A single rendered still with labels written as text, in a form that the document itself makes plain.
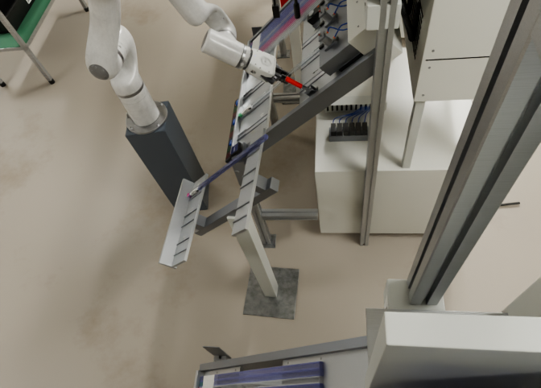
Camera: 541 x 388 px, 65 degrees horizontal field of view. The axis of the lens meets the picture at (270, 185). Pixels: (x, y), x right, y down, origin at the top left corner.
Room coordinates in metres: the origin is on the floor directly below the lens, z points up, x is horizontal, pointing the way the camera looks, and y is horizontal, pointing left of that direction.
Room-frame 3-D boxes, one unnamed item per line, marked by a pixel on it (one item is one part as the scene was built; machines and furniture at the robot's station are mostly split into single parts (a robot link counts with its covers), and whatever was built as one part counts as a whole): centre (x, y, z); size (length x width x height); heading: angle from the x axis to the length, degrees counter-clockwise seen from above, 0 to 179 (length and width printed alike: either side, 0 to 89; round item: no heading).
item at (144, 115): (1.39, 0.45, 0.79); 0.19 x 0.19 x 0.18
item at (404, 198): (1.17, -0.59, 0.31); 0.70 x 0.65 x 0.62; 163
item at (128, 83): (1.42, 0.44, 1.00); 0.19 x 0.12 x 0.24; 158
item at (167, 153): (1.39, 0.45, 0.35); 0.18 x 0.18 x 0.70; 80
